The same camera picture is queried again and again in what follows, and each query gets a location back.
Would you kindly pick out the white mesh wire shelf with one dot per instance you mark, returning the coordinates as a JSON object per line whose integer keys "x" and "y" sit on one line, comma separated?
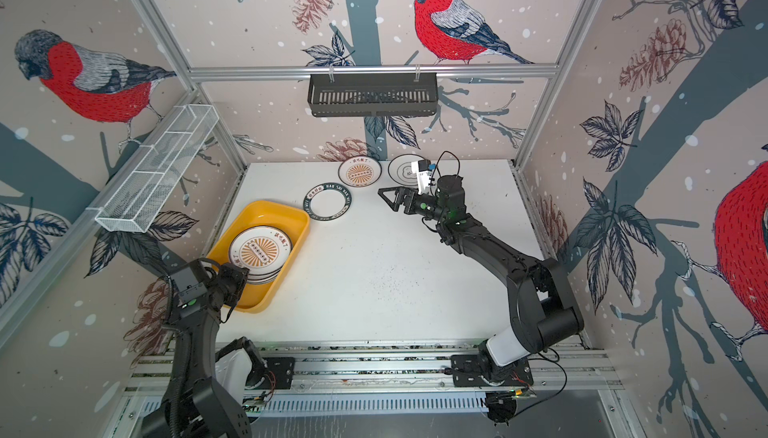
{"x": 140, "y": 196}

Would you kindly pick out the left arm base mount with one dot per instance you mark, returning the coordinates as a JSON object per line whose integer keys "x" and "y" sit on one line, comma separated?
{"x": 272, "y": 373}

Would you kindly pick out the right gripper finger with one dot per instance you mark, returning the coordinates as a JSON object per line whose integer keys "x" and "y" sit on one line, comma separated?
{"x": 393, "y": 199}
{"x": 398, "y": 190}

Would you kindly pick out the yellow plastic bin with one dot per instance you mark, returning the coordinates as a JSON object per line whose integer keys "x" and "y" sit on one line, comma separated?
{"x": 294, "y": 222}

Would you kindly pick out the black hanging wire basket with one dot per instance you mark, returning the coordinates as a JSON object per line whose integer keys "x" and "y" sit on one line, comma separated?
{"x": 373, "y": 95}

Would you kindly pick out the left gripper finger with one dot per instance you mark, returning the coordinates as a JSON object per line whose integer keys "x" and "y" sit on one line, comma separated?
{"x": 239, "y": 274}
{"x": 211, "y": 267}

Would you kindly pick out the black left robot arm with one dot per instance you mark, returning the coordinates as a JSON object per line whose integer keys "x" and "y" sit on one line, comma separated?
{"x": 195, "y": 403}

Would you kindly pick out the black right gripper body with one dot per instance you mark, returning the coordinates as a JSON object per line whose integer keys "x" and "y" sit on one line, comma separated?
{"x": 427, "y": 207}

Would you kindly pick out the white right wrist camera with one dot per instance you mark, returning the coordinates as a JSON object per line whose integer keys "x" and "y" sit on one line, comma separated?
{"x": 423, "y": 171}

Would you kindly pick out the aluminium rail bed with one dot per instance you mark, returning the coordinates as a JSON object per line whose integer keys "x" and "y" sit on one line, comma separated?
{"x": 392, "y": 366}

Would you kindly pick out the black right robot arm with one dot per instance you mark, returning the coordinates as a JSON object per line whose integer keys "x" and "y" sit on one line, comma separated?
{"x": 543, "y": 310}

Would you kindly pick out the orange sunburst plate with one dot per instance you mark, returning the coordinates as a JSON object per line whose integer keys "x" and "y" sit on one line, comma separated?
{"x": 359, "y": 172}
{"x": 270, "y": 276}
{"x": 262, "y": 250}

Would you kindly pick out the green rim plate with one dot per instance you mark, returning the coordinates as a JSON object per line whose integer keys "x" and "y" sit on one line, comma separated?
{"x": 327, "y": 202}

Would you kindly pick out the white black motif plate back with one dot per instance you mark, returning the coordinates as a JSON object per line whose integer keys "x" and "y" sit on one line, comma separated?
{"x": 403, "y": 170}

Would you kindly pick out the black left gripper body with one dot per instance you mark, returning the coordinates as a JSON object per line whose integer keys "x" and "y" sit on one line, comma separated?
{"x": 224, "y": 286}

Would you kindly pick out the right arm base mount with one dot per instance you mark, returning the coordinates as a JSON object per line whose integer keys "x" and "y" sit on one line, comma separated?
{"x": 478, "y": 370}

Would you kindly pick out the aluminium frame crossbar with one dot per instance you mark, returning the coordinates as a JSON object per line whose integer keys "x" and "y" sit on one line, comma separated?
{"x": 242, "y": 74}

